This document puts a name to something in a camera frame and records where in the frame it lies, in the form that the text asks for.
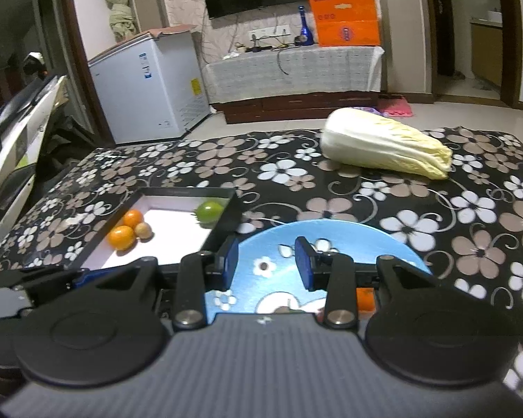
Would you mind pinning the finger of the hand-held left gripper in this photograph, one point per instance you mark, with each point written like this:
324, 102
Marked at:
39, 279

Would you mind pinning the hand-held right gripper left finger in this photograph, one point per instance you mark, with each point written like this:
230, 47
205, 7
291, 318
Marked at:
232, 265

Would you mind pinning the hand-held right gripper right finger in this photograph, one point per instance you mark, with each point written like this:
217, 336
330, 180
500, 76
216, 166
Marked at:
304, 265

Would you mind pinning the black tray with white inside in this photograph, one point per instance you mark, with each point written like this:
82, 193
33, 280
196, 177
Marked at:
225, 226

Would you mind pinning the blue floral plate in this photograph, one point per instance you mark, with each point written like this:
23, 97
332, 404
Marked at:
353, 239

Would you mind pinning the large orange tangerine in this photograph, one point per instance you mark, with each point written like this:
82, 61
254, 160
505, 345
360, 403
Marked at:
366, 300

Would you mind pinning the green round fruit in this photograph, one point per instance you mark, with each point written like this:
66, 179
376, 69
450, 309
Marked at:
208, 210

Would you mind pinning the black floral tablecloth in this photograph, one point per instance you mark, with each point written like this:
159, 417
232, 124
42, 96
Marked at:
331, 200

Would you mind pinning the yellow-orange tangerine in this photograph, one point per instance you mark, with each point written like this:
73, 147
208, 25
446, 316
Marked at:
122, 237

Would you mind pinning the small brown round fruit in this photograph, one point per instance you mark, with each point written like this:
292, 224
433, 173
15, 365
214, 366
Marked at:
143, 230

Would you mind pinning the small orange tangerine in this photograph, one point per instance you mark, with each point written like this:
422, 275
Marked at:
133, 217

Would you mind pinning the napa cabbage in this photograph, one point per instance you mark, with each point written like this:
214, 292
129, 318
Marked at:
375, 143

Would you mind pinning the black and white scooter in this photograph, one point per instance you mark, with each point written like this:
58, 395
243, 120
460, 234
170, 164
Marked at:
22, 139

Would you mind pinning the dark wooden television cabinet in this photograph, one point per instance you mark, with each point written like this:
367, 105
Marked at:
296, 106

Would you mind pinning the purple packet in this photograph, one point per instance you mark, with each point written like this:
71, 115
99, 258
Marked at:
361, 109

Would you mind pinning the white lace cloth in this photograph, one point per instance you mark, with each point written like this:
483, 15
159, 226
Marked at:
309, 72

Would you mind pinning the white chest freezer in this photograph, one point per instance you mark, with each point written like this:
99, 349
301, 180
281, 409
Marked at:
144, 91

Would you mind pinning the blue glass bottle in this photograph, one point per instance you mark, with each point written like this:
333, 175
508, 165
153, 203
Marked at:
304, 32

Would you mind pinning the brown cardboard sheet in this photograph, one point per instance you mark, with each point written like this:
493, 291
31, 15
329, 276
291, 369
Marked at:
170, 30

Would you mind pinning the orange gift box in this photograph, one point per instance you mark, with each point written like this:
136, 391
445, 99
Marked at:
346, 21

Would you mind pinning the pale green cloth bundle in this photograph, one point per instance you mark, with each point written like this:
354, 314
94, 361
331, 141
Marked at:
120, 17

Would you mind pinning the light wooden cabinet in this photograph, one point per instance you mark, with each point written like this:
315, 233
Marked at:
488, 52

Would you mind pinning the white wall socket strip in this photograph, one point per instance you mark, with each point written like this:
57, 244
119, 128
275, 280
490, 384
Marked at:
270, 32

